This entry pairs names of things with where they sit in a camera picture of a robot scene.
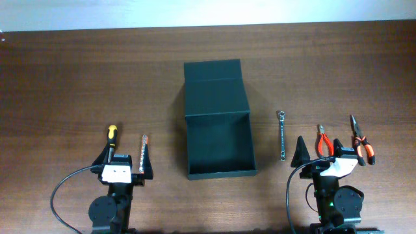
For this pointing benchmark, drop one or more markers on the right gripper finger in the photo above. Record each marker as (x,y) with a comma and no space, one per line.
(338,151)
(301,155)

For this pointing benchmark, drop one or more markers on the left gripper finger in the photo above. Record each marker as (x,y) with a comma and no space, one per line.
(147,168)
(102,157)

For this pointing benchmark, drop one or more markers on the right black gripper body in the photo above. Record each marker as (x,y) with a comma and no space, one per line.
(313,169)

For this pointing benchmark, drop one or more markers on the red diagonal cutting pliers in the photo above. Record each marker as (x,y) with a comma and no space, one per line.
(322,139)

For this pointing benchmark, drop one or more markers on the orange black long-nose pliers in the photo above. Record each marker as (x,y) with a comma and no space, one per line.
(360,140)

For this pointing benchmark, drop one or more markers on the yellow black screwdriver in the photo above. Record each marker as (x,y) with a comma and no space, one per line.
(111,140)

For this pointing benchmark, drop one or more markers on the silver ring wrench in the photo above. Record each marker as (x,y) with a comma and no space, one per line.
(281,116)

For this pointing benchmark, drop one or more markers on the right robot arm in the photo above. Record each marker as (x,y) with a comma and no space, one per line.
(338,207)

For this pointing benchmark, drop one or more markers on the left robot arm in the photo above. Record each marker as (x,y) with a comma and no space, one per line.
(111,213)

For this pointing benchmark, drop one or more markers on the dark green open box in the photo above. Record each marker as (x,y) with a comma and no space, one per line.
(217,115)

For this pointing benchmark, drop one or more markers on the orange socket rail strip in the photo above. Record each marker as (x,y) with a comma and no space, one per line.
(142,153)

